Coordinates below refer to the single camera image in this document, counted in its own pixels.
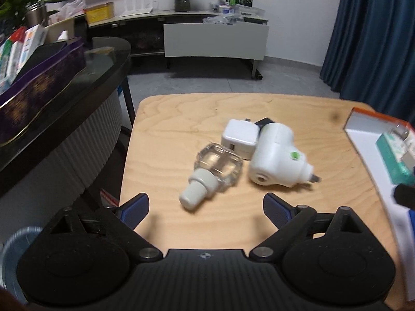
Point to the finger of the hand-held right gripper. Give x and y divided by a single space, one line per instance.
405 196

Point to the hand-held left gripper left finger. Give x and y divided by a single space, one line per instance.
134 210

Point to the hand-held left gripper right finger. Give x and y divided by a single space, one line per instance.
276 211

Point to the teal printed carton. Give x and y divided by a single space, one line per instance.
392 155

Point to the white vaporizer with green dot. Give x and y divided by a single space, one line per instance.
275 155

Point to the white tray orange rim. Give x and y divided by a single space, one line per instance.
363 136

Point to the clear glass bottle white cap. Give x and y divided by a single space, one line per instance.
217 165

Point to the white charger adapter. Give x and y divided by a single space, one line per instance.
238 136

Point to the bin with blue liner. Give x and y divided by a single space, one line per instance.
16 259

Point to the black glass counter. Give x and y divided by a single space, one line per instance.
97 71

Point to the large dark purple box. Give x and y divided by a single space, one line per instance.
39 87

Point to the blue curtain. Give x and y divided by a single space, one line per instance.
373 39

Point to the white rolling table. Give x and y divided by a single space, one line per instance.
214 40

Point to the white curved media console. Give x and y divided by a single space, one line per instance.
139 19

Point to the row of medicine boxes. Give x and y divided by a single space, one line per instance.
19 48

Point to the brown cardboard box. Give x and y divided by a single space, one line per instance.
60 26

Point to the clear plastic bag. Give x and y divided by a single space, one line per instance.
220 20

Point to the stack of white flat boxes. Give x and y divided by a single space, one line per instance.
254 13

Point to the yellow box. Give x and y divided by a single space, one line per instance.
99 13

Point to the white router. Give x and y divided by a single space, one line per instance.
137 8

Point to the clear plastic container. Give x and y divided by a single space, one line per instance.
222 8

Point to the red and white plastic bag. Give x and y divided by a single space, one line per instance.
71 8

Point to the potted plant in steel pot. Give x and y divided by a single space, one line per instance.
19 3

